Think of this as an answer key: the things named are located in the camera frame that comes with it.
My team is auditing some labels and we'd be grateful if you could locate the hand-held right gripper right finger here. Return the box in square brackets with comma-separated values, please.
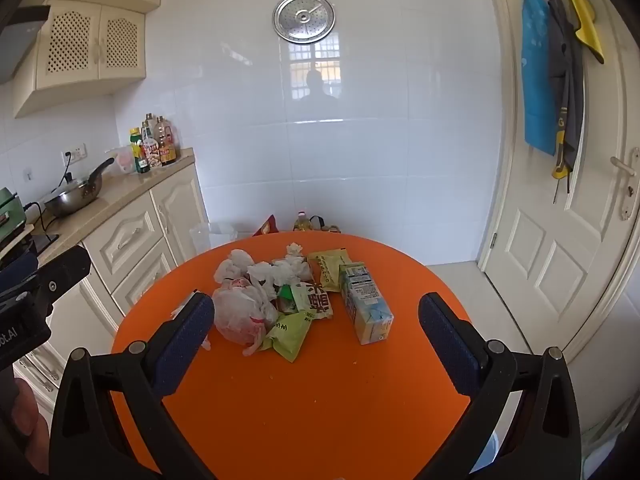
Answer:
[418, 291, 586, 480]

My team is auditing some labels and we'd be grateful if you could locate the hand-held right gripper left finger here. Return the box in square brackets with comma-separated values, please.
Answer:
[48, 291, 221, 480]

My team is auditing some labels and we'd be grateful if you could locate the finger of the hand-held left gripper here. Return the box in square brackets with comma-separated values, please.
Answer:
[0, 252, 40, 306]
[29, 244, 93, 313]

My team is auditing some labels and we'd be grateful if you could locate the green snack packet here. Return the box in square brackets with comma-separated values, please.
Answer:
[260, 310, 316, 363]

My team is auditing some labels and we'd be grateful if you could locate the person's left hand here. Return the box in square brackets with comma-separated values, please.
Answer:
[13, 376, 52, 476]

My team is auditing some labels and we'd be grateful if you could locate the black induction cooktop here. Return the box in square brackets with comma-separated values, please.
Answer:
[0, 232, 60, 262]

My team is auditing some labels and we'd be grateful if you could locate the green kitchen appliance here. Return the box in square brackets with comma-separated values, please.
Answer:
[0, 187, 27, 246]

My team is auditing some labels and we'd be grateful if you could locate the white plastic bag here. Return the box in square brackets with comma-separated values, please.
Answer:
[212, 277, 280, 358]

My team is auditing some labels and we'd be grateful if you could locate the cream kitchen base cabinet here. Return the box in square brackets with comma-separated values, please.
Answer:
[15, 147, 211, 411]

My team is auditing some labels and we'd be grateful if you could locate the blue white milk carton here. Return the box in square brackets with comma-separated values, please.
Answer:
[339, 261, 395, 346]

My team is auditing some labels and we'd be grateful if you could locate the clear plastic tub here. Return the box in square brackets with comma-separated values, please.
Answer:
[189, 221, 236, 256]

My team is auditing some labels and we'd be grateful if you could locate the clear plastic jug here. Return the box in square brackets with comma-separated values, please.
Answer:
[106, 146, 136, 176]

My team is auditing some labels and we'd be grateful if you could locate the cream panel door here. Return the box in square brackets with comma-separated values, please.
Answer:
[477, 0, 640, 361]

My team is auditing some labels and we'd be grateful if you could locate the white red snack wrapper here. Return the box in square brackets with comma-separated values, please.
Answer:
[275, 280, 335, 320]

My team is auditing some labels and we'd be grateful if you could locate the red snack bag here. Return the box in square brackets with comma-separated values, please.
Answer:
[251, 214, 278, 237]

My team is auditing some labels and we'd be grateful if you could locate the yellow snack packet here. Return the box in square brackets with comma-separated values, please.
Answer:
[306, 247, 353, 293]

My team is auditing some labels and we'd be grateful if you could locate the grey range hood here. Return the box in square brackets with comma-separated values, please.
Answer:
[0, 5, 51, 86]

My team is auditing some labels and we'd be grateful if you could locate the grey garment yellow trim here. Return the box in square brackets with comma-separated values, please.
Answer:
[540, 0, 586, 206]

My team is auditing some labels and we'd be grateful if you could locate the blue apron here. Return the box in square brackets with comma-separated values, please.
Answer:
[520, 0, 558, 157]

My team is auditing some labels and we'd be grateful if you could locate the yellow cloth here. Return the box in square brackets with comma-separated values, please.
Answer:
[560, 0, 606, 65]

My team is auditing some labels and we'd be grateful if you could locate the steel wok black handle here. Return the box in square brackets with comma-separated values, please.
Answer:
[44, 157, 116, 218]

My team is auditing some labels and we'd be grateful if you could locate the cream lattice wall cabinet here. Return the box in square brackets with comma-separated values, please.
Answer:
[12, 0, 147, 118]

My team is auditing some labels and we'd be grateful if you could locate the cream door handle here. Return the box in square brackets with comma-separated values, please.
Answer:
[610, 147, 640, 221]

